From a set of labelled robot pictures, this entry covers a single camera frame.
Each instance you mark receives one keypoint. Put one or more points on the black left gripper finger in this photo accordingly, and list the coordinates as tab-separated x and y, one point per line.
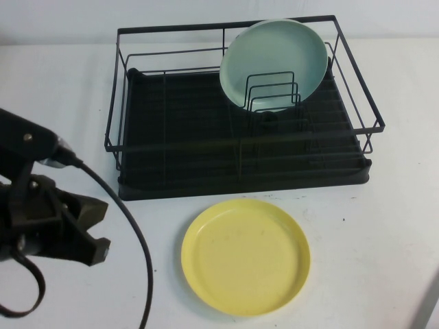
92	250
91	210

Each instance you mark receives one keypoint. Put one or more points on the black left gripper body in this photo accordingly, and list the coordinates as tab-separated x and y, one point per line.
41	236

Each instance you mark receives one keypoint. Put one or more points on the yellow round plate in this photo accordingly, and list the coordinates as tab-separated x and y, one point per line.
245	253

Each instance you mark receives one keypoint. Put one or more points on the pale green round plate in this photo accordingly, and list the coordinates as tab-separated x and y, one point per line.
274	51

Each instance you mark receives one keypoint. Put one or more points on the black round tray knob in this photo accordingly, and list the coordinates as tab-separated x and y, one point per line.
269	117

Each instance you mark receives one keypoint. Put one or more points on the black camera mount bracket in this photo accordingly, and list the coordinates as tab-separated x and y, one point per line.
20	202

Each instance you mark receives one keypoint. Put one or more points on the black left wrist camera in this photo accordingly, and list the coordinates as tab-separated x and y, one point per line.
24	137

